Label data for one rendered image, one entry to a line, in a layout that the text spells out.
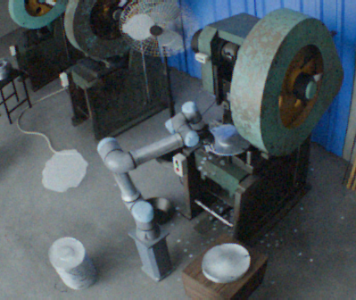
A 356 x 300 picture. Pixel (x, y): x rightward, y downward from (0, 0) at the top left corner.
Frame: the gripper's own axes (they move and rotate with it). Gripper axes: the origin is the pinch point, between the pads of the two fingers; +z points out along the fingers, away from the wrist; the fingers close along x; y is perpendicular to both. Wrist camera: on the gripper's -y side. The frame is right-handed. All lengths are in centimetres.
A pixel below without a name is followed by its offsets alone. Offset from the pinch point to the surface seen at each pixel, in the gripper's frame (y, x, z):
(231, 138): -9.1, 11.4, 4.6
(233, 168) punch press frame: 1.6, 6.9, 18.2
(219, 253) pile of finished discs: 49, -11, 39
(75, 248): 39, -105, 16
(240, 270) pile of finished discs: 64, 1, 43
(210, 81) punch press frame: -18.3, 12.9, -32.8
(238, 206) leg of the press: 21.2, 4.6, 32.5
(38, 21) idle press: -234, -178, -84
